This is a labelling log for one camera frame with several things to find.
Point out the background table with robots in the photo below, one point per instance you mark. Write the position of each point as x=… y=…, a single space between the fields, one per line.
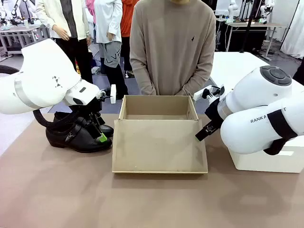
x=256 y=25

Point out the person's left forearm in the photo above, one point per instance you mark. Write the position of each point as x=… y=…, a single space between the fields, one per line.
x=199 y=76

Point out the mannequin in white jacket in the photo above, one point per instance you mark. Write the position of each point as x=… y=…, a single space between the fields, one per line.
x=78 y=19

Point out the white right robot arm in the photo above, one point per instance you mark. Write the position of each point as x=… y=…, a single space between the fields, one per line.
x=256 y=95

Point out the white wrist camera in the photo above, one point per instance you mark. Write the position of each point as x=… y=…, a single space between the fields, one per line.
x=200 y=94
x=113 y=93

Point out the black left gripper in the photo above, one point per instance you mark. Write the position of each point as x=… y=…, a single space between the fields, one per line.
x=96 y=105

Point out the black leather buckle shoe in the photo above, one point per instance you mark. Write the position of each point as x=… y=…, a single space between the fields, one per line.
x=60 y=117
x=78 y=141

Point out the white plastic storage bin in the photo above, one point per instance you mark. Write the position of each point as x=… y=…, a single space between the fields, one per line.
x=261 y=161

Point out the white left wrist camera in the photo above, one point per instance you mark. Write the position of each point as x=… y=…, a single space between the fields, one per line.
x=113 y=93

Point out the grey background desk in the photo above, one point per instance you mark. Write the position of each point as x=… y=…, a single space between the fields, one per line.
x=19 y=31

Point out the orange garment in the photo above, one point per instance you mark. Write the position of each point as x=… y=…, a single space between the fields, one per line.
x=126 y=21

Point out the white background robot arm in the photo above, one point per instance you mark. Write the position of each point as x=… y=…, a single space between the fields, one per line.
x=231 y=9

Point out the person's right forearm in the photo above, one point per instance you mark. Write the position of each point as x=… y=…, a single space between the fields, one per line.
x=142 y=78

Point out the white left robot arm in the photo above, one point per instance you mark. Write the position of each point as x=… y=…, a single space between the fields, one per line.
x=42 y=76

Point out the black tripod pole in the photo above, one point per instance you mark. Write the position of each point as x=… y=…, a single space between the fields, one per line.
x=248 y=28

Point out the person's beige sweater torso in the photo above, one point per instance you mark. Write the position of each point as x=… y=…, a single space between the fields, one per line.
x=171 y=47

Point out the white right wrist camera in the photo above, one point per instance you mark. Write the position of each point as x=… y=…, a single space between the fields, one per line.
x=200 y=94

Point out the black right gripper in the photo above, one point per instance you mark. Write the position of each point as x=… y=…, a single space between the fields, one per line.
x=213 y=114

